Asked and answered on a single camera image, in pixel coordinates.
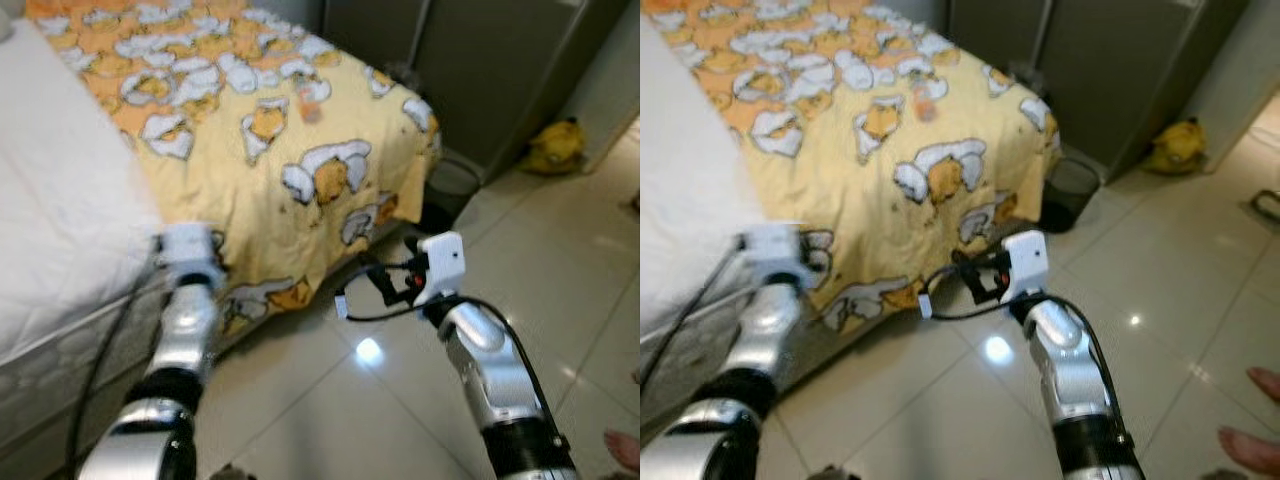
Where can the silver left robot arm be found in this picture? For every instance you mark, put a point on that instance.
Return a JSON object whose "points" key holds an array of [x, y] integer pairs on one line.
{"points": [[190, 330], [765, 335]]}

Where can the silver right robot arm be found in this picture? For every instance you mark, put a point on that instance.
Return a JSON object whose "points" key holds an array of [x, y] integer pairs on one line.
{"points": [[490, 370], [1065, 370]]}

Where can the black mesh waste bin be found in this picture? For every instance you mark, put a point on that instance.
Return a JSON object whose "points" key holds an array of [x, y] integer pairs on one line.
{"points": [[1072, 195], [455, 190]]}

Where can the yellow cartoon egg print blanket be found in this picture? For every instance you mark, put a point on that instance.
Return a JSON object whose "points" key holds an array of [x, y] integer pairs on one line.
{"points": [[880, 180], [250, 190]]}

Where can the yellow plush toy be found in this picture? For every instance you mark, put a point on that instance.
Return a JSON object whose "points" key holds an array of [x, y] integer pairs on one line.
{"points": [[555, 150], [1175, 150]]}

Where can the orange juice plastic bottle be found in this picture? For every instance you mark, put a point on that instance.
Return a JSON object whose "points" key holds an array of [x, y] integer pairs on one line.
{"points": [[311, 105]]}

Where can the dark grey wardrobe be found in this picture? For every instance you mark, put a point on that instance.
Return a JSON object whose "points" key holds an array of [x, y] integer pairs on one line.
{"points": [[1100, 70], [480, 70]]}

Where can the dark left robot foot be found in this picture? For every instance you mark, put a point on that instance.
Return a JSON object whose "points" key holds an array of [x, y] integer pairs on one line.
{"points": [[828, 473]]}

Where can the dark robot foot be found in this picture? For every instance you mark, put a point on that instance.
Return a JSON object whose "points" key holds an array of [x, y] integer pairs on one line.
{"points": [[1220, 475], [828, 473]]}

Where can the dark floor object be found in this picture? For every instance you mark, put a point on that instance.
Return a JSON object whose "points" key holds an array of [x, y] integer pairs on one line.
{"points": [[1266, 205]]}

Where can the bare person foot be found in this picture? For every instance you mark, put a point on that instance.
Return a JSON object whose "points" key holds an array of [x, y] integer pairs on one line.
{"points": [[1265, 383], [625, 450], [1250, 450]]}

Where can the white patterned mattress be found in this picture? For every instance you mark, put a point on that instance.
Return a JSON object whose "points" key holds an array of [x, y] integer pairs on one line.
{"points": [[680, 370], [40, 390]]}

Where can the dark right robot foot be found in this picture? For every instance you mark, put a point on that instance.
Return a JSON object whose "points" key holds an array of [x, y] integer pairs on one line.
{"points": [[1220, 475]]}

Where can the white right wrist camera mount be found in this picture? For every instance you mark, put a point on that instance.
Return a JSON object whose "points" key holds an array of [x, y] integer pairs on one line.
{"points": [[442, 265], [1025, 262]]}

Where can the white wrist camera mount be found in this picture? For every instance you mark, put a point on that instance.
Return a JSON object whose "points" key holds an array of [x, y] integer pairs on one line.
{"points": [[185, 250], [442, 265], [1025, 262], [775, 250]]}

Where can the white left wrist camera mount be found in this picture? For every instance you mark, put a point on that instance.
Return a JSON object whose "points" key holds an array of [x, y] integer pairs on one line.
{"points": [[775, 250], [185, 250]]}

